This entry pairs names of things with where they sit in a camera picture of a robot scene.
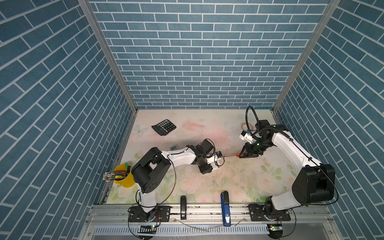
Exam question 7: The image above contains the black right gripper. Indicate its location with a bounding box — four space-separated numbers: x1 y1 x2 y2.
237 138 273 157

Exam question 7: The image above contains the orange handled screwdriver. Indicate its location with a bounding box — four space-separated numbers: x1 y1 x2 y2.
223 154 240 158

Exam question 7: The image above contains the white air conditioner remote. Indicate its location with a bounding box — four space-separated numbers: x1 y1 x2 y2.
207 155 225 171

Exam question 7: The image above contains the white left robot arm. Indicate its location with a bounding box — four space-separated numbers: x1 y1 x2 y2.
131 139 225 214

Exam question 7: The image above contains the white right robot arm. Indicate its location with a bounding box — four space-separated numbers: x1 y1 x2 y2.
239 120 338 211

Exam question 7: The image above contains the small white remote control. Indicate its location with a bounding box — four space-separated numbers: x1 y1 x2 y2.
170 145 180 151

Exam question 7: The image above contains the tape roll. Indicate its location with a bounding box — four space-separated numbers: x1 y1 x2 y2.
241 123 256 131

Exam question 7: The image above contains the black desktop calculator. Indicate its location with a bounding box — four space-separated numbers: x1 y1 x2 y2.
152 119 177 136

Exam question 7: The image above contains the black stapler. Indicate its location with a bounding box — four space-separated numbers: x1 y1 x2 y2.
180 196 187 220

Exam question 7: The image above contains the blue stapler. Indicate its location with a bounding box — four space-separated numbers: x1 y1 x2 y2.
221 191 232 227

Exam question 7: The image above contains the yellow pen cup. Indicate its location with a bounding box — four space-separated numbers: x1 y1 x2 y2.
103 163 136 188

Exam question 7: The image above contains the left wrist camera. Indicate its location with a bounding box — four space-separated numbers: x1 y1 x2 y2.
214 151 223 159

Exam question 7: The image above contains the black corrugated cable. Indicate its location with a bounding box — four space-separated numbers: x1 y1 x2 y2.
245 105 289 142

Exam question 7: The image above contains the aluminium front rail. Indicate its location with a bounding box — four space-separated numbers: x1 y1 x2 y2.
79 203 342 240

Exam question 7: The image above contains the aluminium corner post right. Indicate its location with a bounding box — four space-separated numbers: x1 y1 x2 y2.
272 0 341 114

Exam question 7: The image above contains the aluminium corner post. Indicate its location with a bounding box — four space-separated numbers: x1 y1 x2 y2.
272 0 341 114
78 0 138 114

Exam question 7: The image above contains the aluminium corner post left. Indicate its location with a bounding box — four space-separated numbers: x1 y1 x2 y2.
78 0 138 114

